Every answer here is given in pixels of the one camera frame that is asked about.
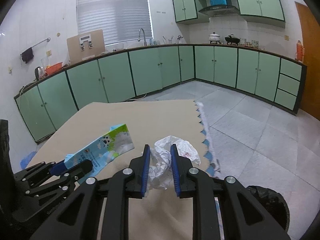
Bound cardboard box with scale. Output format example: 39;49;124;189
67;29;105;64

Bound white plastic bag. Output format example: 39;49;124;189
147;135;201;191

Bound brown wooden door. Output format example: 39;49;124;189
296;3;320;119

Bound light blue milk carton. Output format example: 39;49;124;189
64;124;135;178

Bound wall towel bar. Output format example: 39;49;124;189
31;37;51;48

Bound orange thermos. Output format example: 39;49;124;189
296;40;304;62

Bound electric kettle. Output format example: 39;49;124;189
34;66;46;81

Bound black range hood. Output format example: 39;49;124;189
199;4;240;17

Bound blue plastic bag on floor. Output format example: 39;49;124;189
20;151;36;170

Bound window with white blinds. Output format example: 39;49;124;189
76;0;153;45

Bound dark hanging towel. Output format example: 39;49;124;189
21;47;34;64

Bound green lower kitchen cabinets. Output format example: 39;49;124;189
14;44;307;143

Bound black trash bin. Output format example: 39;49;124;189
246;185;290;232

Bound chrome kitchen faucet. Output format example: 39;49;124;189
138;28;148;47

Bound white cooking pot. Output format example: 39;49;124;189
209;33;221;44

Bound black wok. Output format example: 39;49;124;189
225;34;240;46

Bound orange plastic basin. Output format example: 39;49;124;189
45;62;62;75

